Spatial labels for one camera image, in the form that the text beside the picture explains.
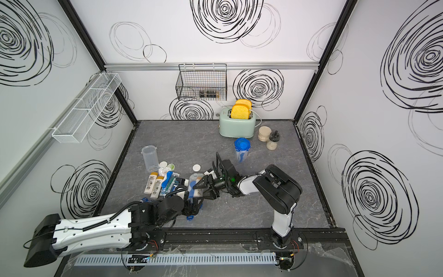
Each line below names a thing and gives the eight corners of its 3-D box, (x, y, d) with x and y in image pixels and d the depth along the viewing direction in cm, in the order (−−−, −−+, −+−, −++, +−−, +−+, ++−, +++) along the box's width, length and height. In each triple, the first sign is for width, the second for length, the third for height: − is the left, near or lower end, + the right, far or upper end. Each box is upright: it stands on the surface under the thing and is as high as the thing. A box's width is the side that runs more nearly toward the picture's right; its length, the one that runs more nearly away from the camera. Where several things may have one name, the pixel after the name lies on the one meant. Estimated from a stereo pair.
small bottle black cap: (270, 152, 106) (274, 140, 97) (265, 145, 109) (268, 134, 100) (278, 148, 108) (282, 137, 99) (272, 142, 111) (276, 130, 102)
